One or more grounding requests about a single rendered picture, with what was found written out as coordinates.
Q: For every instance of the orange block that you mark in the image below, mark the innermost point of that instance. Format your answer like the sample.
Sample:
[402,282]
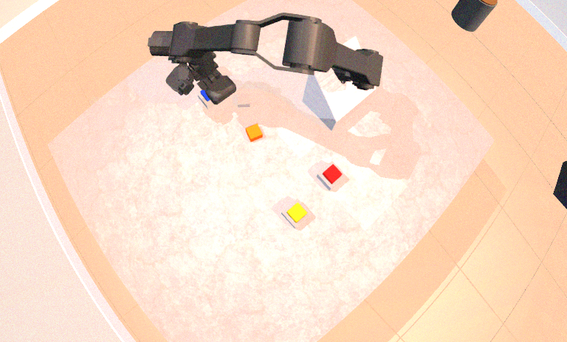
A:
[253,132]

